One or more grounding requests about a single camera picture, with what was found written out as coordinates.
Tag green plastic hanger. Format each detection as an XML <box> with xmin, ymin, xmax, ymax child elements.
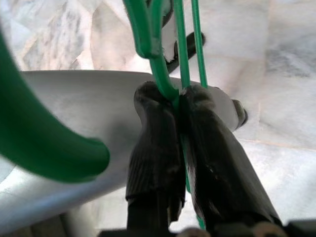
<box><xmin>0</xmin><ymin>0</ymin><xmax>209</xmax><ymax>231</ymax></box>

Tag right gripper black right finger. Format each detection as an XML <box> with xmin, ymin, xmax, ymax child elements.
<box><xmin>178</xmin><ymin>84</ymin><xmax>284</xmax><ymax>233</ymax></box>

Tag chrome clothes rack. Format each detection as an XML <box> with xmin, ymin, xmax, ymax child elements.
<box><xmin>0</xmin><ymin>70</ymin><xmax>248</xmax><ymax>236</ymax></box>

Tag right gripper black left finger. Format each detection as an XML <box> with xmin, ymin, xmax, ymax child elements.
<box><xmin>125</xmin><ymin>80</ymin><xmax>187</xmax><ymax>237</ymax></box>

